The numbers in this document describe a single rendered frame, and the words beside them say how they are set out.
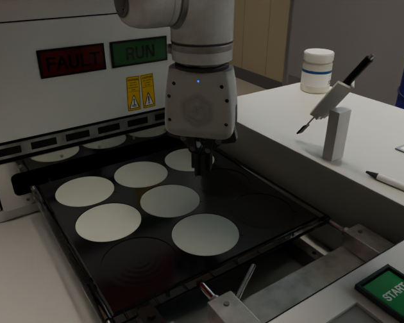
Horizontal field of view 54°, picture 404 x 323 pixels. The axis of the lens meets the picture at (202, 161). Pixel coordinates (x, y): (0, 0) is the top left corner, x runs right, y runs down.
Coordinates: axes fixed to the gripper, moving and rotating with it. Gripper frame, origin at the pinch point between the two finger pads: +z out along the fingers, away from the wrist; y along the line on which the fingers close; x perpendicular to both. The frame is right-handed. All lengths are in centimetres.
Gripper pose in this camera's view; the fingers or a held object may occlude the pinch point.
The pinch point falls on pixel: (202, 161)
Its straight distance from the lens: 62.3
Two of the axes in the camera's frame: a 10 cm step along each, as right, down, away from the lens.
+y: 9.7, 1.2, -2.2
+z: 0.0, 8.9, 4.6
